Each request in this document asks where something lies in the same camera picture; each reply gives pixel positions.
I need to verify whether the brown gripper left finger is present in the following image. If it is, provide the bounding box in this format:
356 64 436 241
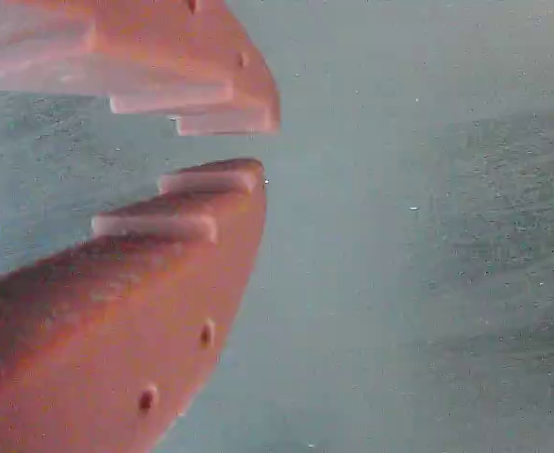
0 158 268 453

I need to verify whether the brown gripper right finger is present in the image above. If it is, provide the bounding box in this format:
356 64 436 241
0 0 282 138

